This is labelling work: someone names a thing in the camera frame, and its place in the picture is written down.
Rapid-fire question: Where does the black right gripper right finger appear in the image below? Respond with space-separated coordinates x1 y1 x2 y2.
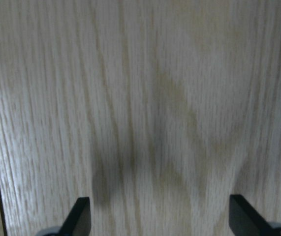
229 195 278 236

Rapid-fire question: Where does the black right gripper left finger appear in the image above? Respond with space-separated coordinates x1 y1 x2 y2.
59 197 92 236

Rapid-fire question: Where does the light wooden drawer cabinet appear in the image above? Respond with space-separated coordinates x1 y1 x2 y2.
0 0 281 236

